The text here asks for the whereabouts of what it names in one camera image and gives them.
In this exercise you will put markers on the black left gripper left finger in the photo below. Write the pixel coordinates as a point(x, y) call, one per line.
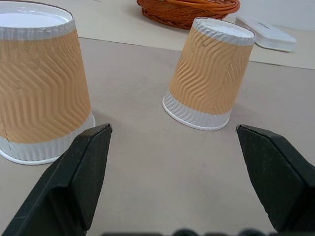
point(66, 182)

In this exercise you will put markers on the white plastic lid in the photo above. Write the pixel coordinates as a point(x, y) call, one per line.
point(268, 34)

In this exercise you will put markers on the brown wicker basket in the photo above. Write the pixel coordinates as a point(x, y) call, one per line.
point(187, 9)

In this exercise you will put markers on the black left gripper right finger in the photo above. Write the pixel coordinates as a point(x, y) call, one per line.
point(278, 177)

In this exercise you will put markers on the tan ribbed paper cup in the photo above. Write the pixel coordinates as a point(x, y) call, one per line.
point(209, 73)
point(41, 83)

